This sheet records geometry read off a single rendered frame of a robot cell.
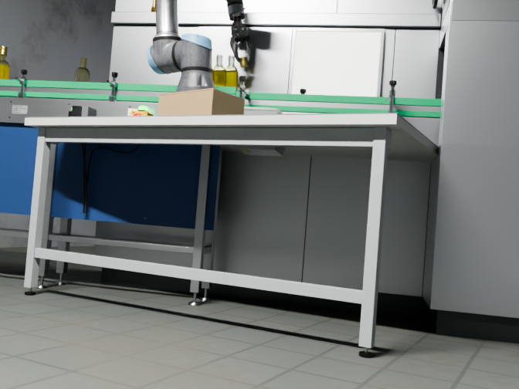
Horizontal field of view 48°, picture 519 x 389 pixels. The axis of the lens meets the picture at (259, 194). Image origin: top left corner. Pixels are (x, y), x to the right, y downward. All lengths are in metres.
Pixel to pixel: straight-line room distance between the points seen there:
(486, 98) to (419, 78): 0.47
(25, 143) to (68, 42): 2.72
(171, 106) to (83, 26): 3.63
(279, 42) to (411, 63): 0.62
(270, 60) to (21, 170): 1.29
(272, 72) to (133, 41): 0.75
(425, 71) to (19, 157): 1.93
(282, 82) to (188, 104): 0.79
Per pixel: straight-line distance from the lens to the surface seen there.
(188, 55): 2.22
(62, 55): 5.51
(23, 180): 2.94
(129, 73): 3.09
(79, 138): 2.50
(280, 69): 2.83
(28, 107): 2.95
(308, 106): 2.61
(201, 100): 2.11
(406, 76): 2.82
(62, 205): 2.82
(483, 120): 2.43
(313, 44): 2.85
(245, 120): 1.99
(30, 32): 5.30
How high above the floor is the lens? 0.41
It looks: 2 degrees up
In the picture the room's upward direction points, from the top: 4 degrees clockwise
